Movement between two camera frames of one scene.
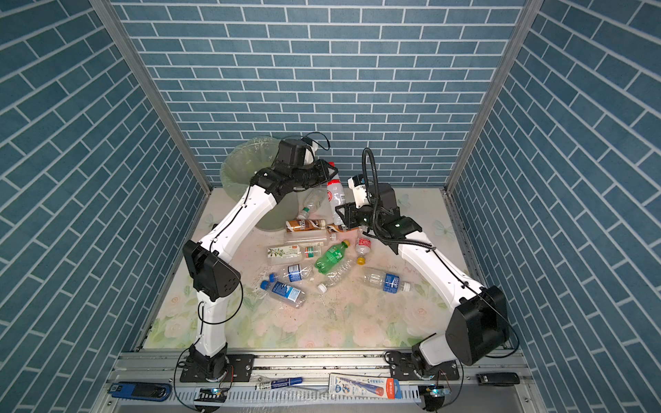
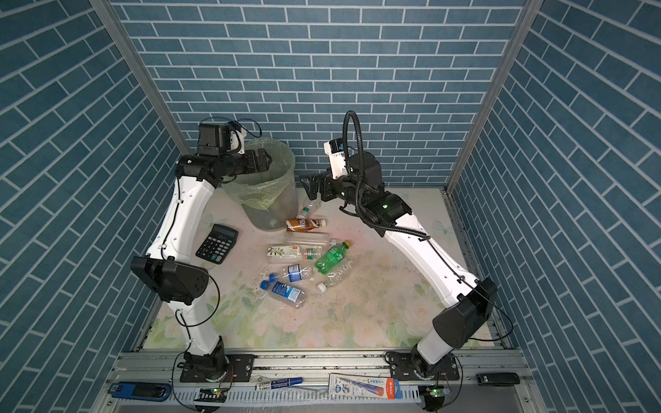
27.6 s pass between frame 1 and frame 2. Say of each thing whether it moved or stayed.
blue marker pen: stayed
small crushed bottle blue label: stayed
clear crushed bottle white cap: stayed
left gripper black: moved
